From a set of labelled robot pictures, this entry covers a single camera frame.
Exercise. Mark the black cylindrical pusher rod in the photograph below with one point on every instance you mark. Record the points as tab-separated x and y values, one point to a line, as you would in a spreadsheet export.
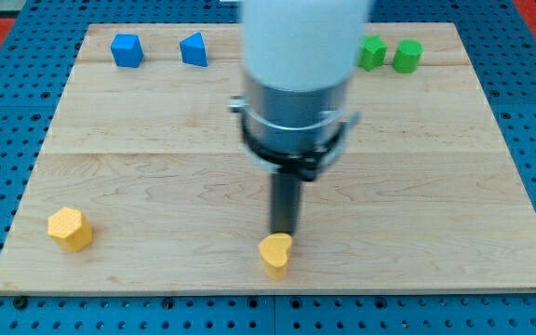
285	201

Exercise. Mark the yellow heart block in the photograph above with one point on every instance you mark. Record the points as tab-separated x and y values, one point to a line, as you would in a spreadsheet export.
275	252

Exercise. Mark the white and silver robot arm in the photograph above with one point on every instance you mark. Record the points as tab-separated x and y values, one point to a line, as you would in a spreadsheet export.
298	59

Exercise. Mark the blue triangle block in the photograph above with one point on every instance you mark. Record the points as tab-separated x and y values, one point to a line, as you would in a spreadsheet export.
193	50

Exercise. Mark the wooden board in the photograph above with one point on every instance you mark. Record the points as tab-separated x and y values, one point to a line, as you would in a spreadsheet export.
425	199

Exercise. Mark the green star block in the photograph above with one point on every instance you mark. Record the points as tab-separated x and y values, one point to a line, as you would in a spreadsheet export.
372	52

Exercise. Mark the green cylinder block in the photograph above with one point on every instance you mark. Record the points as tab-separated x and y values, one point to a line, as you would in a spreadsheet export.
407	56

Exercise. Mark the blue pentagon block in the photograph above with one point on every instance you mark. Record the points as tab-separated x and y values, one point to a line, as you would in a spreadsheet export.
126	50

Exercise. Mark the yellow hexagon block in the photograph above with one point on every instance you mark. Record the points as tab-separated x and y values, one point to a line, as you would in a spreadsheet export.
70	229

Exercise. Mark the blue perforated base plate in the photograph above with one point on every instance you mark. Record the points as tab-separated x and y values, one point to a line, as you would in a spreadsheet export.
41	40

